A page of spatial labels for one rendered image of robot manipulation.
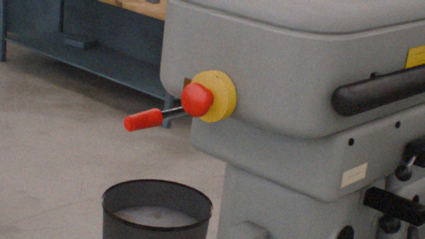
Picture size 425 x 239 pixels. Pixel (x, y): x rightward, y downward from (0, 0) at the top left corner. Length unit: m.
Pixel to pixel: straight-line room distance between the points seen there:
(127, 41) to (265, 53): 6.53
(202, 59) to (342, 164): 0.22
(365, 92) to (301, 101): 0.07
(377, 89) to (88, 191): 4.08
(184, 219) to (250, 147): 2.46
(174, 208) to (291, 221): 2.52
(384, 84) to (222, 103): 0.18
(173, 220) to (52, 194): 1.52
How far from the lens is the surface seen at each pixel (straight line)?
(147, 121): 0.99
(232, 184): 1.11
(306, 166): 0.99
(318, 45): 0.86
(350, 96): 0.86
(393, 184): 1.20
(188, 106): 0.89
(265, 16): 0.87
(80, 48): 7.32
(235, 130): 1.04
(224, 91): 0.89
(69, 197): 4.81
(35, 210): 4.64
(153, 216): 3.49
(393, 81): 0.93
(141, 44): 7.27
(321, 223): 1.07
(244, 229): 1.08
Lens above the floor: 2.02
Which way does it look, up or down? 19 degrees down
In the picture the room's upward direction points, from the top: 7 degrees clockwise
